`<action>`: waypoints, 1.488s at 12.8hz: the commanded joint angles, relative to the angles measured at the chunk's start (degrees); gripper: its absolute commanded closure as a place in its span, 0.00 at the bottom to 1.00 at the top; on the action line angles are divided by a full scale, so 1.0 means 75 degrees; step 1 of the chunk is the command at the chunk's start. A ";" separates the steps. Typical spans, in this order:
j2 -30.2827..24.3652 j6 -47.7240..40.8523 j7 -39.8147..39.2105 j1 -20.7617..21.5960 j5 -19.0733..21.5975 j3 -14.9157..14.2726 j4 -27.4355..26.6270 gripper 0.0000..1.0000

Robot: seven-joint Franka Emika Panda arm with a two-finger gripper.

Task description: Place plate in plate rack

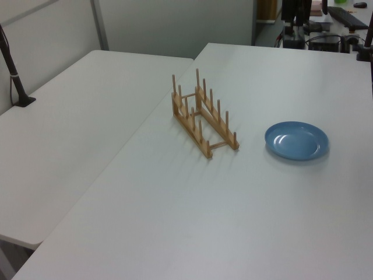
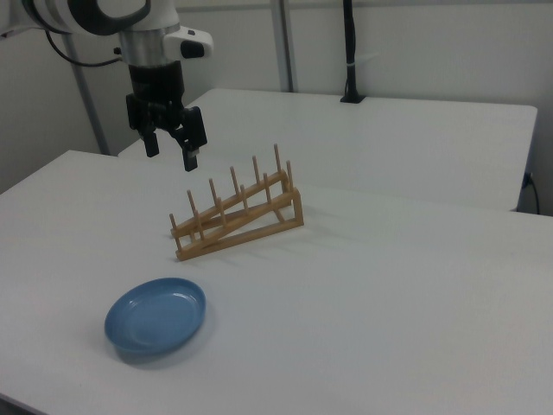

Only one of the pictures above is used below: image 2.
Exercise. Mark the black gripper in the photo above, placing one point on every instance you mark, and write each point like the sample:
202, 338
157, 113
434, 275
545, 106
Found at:
155, 91

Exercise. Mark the blue round plate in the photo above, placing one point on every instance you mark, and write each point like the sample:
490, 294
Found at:
155, 316

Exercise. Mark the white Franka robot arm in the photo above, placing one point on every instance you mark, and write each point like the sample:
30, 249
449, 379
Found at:
142, 43

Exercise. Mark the wooden plate rack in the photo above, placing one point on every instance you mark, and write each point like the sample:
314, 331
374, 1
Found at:
242, 220

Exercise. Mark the black pole with clamp base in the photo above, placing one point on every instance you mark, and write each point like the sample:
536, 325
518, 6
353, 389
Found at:
351, 52

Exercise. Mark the slim aluminium wall post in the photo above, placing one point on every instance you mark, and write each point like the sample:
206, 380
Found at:
88, 108

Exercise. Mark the wide aluminium wall post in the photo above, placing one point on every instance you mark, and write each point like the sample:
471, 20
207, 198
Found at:
284, 47

